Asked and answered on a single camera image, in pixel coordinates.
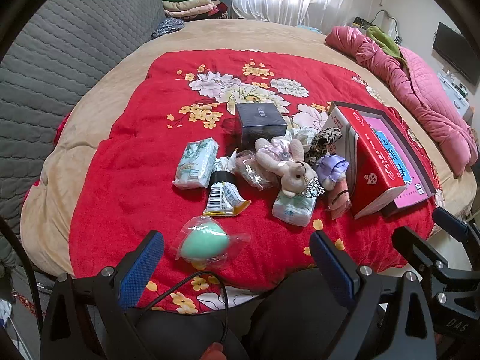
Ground purple satin scrunchie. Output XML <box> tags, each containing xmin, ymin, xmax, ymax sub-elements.
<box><xmin>313</xmin><ymin>154</ymin><xmax>349</xmax><ymax>191</ymax></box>

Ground green sponge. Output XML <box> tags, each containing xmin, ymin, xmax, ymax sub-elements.
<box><xmin>172</xmin><ymin>216</ymin><xmax>251</xmax><ymax>267</ymax></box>

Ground small green tissue pack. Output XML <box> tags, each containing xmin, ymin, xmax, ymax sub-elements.
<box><xmin>272</xmin><ymin>191</ymin><xmax>317</xmax><ymax>228</ymax></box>

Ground leopard print scrunchie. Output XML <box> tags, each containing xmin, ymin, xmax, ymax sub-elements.
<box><xmin>304</xmin><ymin>127</ymin><xmax>343</xmax><ymax>167</ymax></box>

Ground yellow white snack bag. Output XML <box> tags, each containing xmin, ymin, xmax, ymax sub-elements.
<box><xmin>203</xmin><ymin>155</ymin><xmax>251</xmax><ymax>217</ymax></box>

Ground large floral tissue pack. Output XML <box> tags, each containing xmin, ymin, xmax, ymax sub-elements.
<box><xmin>173</xmin><ymin>137</ymin><xmax>219</xmax><ymax>189</ymax></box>

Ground clear bag with pink item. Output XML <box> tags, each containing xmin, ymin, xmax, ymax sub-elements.
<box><xmin>235</xmin><ymin>150</ymin><xmax>279</xmax><ymax>191</ymax></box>

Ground white floral scrunchie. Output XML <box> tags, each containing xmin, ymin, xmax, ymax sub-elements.
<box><xmin>286</xmin><ymin>127</ymin><xmax>319</xmax><ymax>153</ymax></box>

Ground person's hand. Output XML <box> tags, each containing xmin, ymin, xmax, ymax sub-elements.
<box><xmin>200</xmin><ymin>342</ymin><xmax>226</xmax><ymax>360</ymax></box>

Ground grey tray with pink book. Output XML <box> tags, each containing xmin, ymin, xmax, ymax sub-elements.
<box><xmin>333</xmin><ymin>102</ymin><xmax>437</xmax><ymax>216</ymax></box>

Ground red tissue box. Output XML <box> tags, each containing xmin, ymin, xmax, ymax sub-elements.
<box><xmin>325</xmin><ymin>105</ymin><xmax>406</xmax><ymax>219</ymax></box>

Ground beige round bed cover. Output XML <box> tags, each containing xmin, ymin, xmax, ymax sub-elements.
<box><xmin>20</xmin><ymin>19</ymin><xmax>477</xmax><ymax>275</ymax></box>

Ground white drawer cabinet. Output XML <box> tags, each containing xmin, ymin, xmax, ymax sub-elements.
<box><xmin>437</xmin><ymin>72</ymin><xmax>473</xmax><ymax>125</ymax></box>

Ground pink quilted duvet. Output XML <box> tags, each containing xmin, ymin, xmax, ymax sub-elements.
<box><xmin>325</xmin><ymin>26</ymin><xmax>479</xmax><ymax>177</ymax></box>

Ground green cloth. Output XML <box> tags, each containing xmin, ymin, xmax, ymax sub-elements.
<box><xmin>366</xmin><ymin>25</ymin><xmax>406</xmax><ymax>67</ymax></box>

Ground red floral blanket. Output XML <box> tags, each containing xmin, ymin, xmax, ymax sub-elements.
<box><xmin>68</xmin><ymin>48</ymin><xmax>440</xmax><ymax>315</ymax></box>

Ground black glossy box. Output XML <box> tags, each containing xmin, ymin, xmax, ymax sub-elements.
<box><xmin>234</xmin><ymin>102</ymin><xmax>287</xmax><ymax>150</ymax></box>

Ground grey quilted headboard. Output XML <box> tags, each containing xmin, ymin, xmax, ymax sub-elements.
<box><xmin>1</xmin><ymin>0</ymin><xmax>164</xmax><ymax>275</ymax></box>

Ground dark patterned cloth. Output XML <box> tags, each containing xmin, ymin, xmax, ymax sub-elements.
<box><xmin>151</xmin><ymin>17</ymin><xmax>185</xmax><ymax>40</ymax></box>

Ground stack of folded clothes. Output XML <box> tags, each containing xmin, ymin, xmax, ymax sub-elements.
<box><xmin>162</xmin><ymin>0</ymin><xmax>232</xmax><ymax>22</ymax></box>

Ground black cable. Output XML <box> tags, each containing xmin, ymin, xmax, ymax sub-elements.
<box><xmin>141</xmin><ymin>270</ymin><xmax>230</xmax><ymax>346</ymax></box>

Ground black wall television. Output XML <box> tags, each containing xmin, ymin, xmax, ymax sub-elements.
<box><xmin>433</xmin><ymin>22</ymin><xmax>480</xmax><ymax>86</ymax></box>

